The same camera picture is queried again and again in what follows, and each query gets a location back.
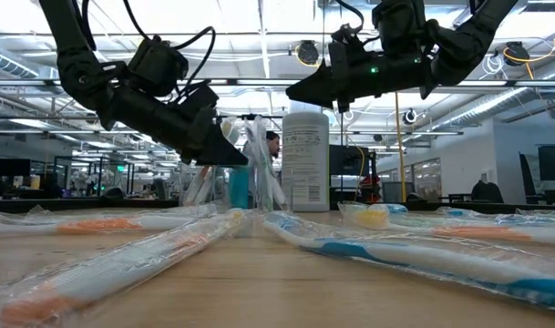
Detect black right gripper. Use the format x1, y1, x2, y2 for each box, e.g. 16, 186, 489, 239
286, 25, 436, 114

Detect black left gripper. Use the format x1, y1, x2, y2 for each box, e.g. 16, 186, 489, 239
97, 81, 250, 167

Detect orange white toothbrush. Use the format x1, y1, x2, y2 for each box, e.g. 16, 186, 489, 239
180, 117, 241, 209
0, 208, 255, 328
0, 203, 220, 237

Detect teal mouthwash bottle white cap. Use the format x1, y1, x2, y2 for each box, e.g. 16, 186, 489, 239
228, 164, 251, 210

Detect green white toothbrush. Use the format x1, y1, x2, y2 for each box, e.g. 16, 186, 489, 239
256, 116, 288, 212
516, 207, 555, 227

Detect blue white toothbrush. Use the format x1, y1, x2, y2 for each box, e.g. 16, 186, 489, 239
381, 203, 519, 228
262, 210, 555, 315

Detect clear acrylic organizer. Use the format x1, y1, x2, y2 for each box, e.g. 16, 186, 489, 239
179, 164, 290, 214

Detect person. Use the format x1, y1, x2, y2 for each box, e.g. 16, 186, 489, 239
241, 129, 283, 169

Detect white wipes canister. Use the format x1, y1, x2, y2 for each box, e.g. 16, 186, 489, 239
281, 100, 332, 214

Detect black rounded chair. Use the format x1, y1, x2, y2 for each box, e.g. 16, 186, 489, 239
99, 186, 127, 202

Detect red black machine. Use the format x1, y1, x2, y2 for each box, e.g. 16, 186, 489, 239
357, 175, 384, 205

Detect grey bin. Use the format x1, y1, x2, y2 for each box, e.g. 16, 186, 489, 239
381, 181, 416, 204

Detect grey overhead beam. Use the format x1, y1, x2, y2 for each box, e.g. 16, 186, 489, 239
0, 114, 109, 123

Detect black office chair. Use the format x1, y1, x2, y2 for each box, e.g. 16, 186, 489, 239
469, 179, 505, 205

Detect black desk monitor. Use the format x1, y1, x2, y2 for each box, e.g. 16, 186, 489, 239
0, 158, 32, 178

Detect orange toothbrush yellow bristles wrapped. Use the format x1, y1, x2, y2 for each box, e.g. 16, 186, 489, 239
339, 202, 555, 247

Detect black leaning board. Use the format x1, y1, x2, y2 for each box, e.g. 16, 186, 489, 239
518, 153, 541, 205

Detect black hanging cable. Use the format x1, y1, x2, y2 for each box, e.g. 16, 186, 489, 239
339, 112, 345, 204

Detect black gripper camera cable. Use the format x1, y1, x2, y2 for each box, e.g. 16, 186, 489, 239
172, 26, 216, 92
334, 0, 365, 36
121, 0, 150, 42

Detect black frame enclosure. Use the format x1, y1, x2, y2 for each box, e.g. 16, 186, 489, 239
52, 156, 136, 198

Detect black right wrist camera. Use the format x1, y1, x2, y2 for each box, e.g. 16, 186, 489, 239
371, 0, 427, 55

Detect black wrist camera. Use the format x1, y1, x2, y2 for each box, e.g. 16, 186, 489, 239
371, 0, 427, 55
128, 35, 190, 97

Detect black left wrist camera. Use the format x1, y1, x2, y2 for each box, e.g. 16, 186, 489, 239
128, 35, 190, 97

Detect silver ventilation duct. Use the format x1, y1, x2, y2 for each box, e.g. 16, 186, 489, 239
429, 87, 536, 134
0, 45, 44, 81

